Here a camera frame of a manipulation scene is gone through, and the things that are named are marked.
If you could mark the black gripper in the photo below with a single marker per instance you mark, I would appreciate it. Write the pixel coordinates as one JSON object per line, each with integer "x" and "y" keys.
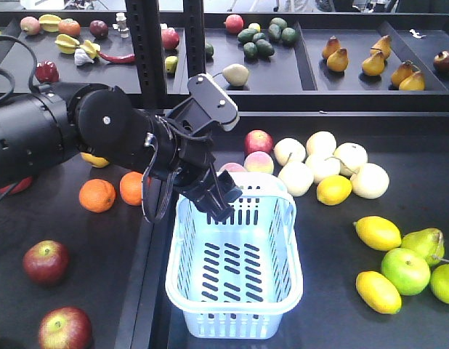
{"x": 183, "y": 158}

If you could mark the light blue plastic basket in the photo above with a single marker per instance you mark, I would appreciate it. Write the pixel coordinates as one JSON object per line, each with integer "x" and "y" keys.
{"x": 236, "y": 279}

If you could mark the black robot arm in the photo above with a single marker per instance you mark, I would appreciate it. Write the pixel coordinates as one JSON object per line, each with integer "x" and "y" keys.
{"x": 57, "y": 121}

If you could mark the pink peach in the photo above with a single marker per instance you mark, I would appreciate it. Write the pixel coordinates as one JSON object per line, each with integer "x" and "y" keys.
{"x": 259, "y": 161}

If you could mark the red apple beside peaches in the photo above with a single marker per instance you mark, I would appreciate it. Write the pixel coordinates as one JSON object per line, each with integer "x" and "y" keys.
{"x": 258, "y": 140}

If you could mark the small orange lower right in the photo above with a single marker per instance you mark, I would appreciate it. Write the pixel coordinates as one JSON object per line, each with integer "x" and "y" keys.
{"x": 130, "y": 187}

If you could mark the small orange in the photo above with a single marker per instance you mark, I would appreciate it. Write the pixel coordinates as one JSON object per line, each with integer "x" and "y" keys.
{"x": 97, "y": 195}
{"x": 130, "y": 187}

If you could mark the yellow lemon upper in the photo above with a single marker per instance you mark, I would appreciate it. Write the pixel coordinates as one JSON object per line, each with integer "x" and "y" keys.
{"x": 333, "y": 190}

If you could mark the yellow lemon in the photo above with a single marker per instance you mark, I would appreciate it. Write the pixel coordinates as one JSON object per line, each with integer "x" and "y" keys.
{"x": 333, "y": 190}
{"x": 378, "y": 292}
{"x": 378, "y": 233}

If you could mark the small orange lower left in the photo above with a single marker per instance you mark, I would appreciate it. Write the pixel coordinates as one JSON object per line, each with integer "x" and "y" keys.
{"x": 97, "y": 195}

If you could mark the yellow orange right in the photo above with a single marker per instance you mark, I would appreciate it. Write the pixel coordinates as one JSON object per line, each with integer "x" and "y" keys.
{"x": 94, "y": 161}

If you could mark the yellow lemon middle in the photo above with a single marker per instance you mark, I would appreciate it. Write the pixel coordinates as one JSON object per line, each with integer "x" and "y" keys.
{"x": 378, "y": 233}

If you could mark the black wood-panel fruit stand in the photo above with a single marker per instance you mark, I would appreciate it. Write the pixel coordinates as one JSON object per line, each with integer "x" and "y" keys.
{"x": 127, "y": 219}

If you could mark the red apple rear tray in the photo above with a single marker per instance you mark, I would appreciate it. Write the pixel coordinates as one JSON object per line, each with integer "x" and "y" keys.
{"x": 169, "y": 38}

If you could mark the red chili pepper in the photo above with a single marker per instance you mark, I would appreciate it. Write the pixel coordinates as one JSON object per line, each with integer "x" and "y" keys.
{"x": 125, "y": 59}

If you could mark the yellow lemon lower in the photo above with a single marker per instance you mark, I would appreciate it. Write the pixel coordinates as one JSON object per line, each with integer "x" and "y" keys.
{"x": 378, "y": 292}

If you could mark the dark red apple upper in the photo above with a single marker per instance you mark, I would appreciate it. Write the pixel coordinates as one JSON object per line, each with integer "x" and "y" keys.
{"x": 46, "y": 262}

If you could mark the pink-red apple centre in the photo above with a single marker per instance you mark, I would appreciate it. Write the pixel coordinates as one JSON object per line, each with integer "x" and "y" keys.
{"x": 17, "y": 187}

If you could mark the yellow starfruit right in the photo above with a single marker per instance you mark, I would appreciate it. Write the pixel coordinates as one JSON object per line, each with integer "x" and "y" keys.
{"x": 92, "y": 49}

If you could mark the yellow starfruit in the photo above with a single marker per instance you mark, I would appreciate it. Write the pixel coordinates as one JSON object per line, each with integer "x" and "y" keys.
{"x": 67, "y": 44}
{"x": 92, "y": 49}

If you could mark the white garlic bulb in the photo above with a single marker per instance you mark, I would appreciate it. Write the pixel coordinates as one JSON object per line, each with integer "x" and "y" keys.
{"x": 81, "y": 58}

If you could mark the green apple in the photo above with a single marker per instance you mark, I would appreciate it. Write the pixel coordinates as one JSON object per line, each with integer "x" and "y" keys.
{"x": 406, "y": 270}

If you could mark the red-yellow apple front right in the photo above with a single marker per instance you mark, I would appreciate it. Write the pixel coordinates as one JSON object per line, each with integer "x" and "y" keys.
{"x": 66, "y": 327}

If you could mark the dark purple onion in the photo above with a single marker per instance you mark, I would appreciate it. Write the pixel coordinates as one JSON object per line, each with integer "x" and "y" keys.
{"x": 99, "y": 29}

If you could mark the green pear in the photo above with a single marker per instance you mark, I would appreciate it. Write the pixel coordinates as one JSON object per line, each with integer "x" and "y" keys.
{"x": 429, "y": 243}

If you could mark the red bell pepper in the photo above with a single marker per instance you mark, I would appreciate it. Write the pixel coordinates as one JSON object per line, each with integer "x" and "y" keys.
{"x": 47, "y": 72}

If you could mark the yellow starfruit left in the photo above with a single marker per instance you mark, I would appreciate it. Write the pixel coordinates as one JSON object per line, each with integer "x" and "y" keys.
{"x": 67, "y": 44}

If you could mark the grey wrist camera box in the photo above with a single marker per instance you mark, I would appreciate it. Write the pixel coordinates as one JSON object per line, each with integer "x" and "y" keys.
{"x": 213, "y": 100}

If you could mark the black perforated upright post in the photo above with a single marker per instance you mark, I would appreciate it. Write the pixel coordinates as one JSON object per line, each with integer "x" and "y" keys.
{"x": 144, "y": 23}

